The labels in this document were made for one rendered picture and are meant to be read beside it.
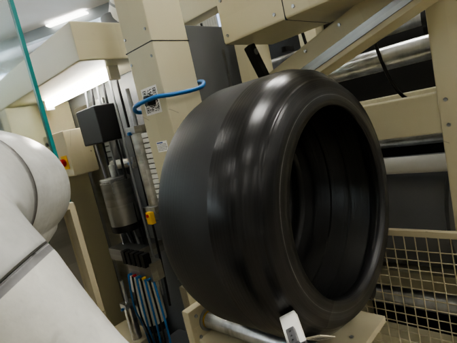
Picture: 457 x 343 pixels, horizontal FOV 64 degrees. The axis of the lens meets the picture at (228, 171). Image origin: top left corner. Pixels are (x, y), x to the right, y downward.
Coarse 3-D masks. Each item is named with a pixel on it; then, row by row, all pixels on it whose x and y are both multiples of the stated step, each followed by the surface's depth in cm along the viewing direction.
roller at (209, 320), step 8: (208, 312) 99; (208, 320) 97; (216, 320) 96; (224, 320) 94; (216, 328) 95; (224, 328) 93; (232, 328) 91; (240, 328) 90; (248, 328) 88; (232, 336) 92; (240, 336) 89; (248, 336) 87; (256, 336) 86; (264, 336) 84; (272, 336) 83
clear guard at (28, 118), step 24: (0, 0) 106; (0, 24) 105; (0, 48) 105; (24, 48) 109; (0, 72) 105; (24, 72) 109; (0, 96) 104; (24, 96) 109; (0, 120) 104; (24, 120) 108; (48, 144) 113
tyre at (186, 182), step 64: (192, 128) 76; (256, 128) 65; (320, 128) 106; (192, 192) 69; (256, 192) 62; (320, 192) 115; (384, 192) 94; (192, 256) 70; (256, 256) 62; (320, 256) 108; (256, 320) 69; (320, 320) 71
